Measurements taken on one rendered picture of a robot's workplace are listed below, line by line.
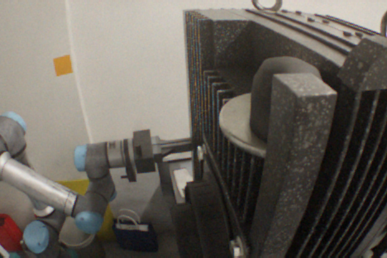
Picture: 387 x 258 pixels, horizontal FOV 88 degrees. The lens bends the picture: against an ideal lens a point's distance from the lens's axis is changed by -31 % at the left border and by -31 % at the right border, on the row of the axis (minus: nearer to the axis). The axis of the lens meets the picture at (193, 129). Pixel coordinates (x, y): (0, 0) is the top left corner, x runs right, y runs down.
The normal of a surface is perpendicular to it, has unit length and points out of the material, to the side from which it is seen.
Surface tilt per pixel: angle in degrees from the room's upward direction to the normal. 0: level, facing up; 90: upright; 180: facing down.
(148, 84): 90
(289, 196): 90
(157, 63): 90
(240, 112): 0
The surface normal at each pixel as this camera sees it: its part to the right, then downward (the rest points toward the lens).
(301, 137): 0.18, 0.52
